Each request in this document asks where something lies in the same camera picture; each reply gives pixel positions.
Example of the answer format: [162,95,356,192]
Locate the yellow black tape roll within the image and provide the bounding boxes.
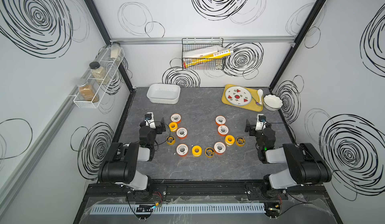
[236,137,246,147]
[205,147,215,158]
[166,135,176,145]

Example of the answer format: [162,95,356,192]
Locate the spice jar brown contents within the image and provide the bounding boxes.
[77,78,99,103]

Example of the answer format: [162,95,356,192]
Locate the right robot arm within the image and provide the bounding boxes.
[245,119,332,189]

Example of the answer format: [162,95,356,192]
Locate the spice jar pale contents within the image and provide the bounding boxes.
[110,41,121,60]

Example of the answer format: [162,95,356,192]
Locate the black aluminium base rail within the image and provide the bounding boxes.
[82,179,326,203]

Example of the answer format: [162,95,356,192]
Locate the orange sealing tape roll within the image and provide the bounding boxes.
[215,116,226,126]
[176,128,187,139]
[218,125,229,136]
[176,144,188,157]
[214,142,226,155]
[170,114,181,124]

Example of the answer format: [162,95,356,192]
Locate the yellow sealing tape roll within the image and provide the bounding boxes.
[225,135,235,146]
[168,122,178,132]
[191,145,202,157]

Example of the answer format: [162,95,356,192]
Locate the white scalloped bowl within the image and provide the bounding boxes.
[263,95,283,111]

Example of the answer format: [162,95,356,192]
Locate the black wire wall basket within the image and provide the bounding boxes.
[181,37,224,70]

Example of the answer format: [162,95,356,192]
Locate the yellow tray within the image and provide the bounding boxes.
[222,84,263,112]

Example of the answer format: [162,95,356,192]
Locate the spice jar black lid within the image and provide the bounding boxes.
[89,61,110,85]

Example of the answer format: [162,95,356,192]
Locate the white wire spice rack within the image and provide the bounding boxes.
[73,44,125,114]

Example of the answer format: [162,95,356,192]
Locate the white plastic storage box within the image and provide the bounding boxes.
[146,83,181,105]

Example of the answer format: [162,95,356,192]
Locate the white spoon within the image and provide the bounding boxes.
[256,89,264,106]

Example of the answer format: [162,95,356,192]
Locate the white slotted cable duct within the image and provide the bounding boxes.
[89,203,266,215]

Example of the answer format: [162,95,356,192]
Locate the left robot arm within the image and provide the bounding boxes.
[97,119,166,191]

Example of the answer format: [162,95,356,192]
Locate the watermelon pattern plate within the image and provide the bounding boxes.
[225,86,253,107]

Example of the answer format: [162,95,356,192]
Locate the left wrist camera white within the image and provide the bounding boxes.
[144,112,156,129]

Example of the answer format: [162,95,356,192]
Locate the yellow white box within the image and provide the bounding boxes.
[182,45,234,69]

